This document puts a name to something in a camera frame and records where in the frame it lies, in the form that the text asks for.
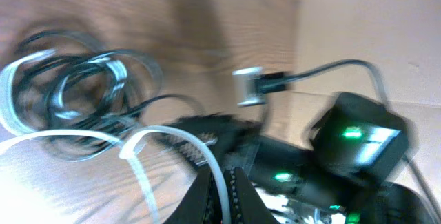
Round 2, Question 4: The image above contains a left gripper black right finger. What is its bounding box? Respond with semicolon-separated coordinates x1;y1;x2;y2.
229;167;278;224

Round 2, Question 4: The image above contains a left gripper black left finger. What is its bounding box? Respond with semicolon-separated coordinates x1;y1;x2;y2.
164;165;213;224

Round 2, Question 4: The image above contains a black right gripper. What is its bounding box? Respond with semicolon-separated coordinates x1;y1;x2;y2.
166;114;264;169

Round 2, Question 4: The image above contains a black USB cable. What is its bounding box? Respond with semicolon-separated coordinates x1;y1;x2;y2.
12;29;207;163

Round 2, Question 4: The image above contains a white USB cable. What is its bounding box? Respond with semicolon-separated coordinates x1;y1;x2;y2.
0;48;232;224

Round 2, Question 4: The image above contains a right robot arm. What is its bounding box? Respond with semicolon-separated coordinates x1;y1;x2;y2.
161;92;440;223

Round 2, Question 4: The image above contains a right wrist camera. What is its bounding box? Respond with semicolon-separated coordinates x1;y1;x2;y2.
232;67;287;107

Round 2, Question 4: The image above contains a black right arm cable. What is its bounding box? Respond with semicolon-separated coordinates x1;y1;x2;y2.
284;59;441;218

